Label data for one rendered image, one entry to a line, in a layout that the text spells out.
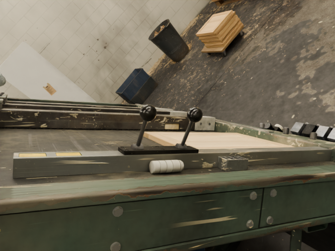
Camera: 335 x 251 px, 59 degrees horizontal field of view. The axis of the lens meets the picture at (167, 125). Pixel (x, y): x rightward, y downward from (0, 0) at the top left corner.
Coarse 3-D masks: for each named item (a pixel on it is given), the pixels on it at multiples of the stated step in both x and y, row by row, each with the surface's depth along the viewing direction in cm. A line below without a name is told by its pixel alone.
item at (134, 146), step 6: (144, 108) 63; (150, 108) 63; (144, 114) 62; (150, 114) 62; (156, 114) 64; (144, 120) 64; (150, 120) 64; (144, 126) 66; (138, 138) 68; (132, 144) 69; (138, 144) 69
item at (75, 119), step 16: (0, 112) 112; (16, 112) 115; (32, 112) 117; (48, 112) 120; (64, 112) 123; (80, 112) 127; (96, 112) 133; (96, 128) 130; (112, 128) 133; (128, 128) 136; (160, 128) 143; (192, 128) 152; (208, 128) 156
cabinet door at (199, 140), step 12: (144, 132) 119; (156, 132) 121; (168, 132) 123; (180, 132) 126; (192, 132) 130; (204, 132) 133; (216, 132) 136; (168, 144) 100; (192, 144) 101; (204, 144) 103; (216, 144) 105; (228, 144) 107; (240, 144) 109; (252, 144) 111; (264, 144) 114; (276, 144) 114
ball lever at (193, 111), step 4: (192, 108) 69; (196, 108) 68; (188, 112) 69; (192, 112) 68; (196, 112) 68; (200, 112) 68; (188, 116) 69; (192, 116) 68; (196, 116) 68; (200, 116) 68; (192, 120) 68; (196, 120) 68; (188, 124) 71; (192, 124) 71; (188, 128) 71; (188, 132) 72; (184, 136) 73; (184, 140) 73; (176, 144) 75; (180, 144) 74; (184, 144) 75
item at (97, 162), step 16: (16, 160) 56; (32, 160) 58; (48, 160) 59; (64, 160) 60; (80, 160) 62; (96, 160) 63; (112, 160) 65; (128, 160) 67; (144, 160) 68; (192, 160) 74; (208, 160) 77; (256, 160) 84; (272, 160) 87; (288, 160) 90; (304, 160) 93; (320, 160) 97; (16, 176) 57; (32, 176) 58
